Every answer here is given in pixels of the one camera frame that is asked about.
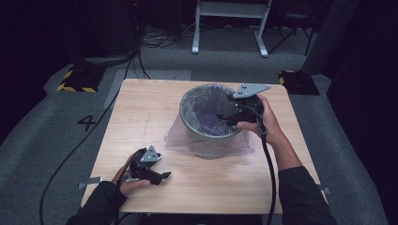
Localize grey pillar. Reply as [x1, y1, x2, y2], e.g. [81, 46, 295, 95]
[300, 0, 361, 76]

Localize person's left hand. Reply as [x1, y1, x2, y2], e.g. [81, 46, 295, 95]
[111, 162, 151, 198]

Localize black stand legs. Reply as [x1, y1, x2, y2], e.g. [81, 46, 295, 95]
[268, 8, 316, 56]

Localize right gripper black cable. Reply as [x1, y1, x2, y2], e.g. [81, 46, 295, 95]
[237, 102, 279, 225]

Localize white metal stand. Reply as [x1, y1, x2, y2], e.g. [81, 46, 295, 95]
[191, 0, 273, 58]

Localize person's right hand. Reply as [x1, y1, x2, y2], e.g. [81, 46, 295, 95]
[236, 93, 284, 148]

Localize bundle of floor cables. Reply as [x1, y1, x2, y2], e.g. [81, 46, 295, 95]
[140, 22, 196, 50]

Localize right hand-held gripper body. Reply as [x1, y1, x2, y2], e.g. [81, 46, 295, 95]
[225, 82, 272, 127]

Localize long black floor cable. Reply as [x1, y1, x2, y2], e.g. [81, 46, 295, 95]
[38, 46, 142, 225]

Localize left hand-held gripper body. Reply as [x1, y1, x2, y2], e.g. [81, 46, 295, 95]
[123, 144, 163, 185]

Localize green plastic bin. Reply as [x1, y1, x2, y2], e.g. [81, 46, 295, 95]
[179, 82, 252, 160]

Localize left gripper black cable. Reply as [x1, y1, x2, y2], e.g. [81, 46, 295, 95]
[114, 148, 146, 225]

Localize black yellow striped base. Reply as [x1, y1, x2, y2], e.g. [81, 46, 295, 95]
[278, 69, 320, 97]
[56, 65, 106, 94]

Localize purple plastic bag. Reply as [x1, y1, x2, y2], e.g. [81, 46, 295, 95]
[163, 82, 256, 159]

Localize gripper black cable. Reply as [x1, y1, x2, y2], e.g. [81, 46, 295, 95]
[114, 148, 146, 225]
[237, 102, 279, 225]

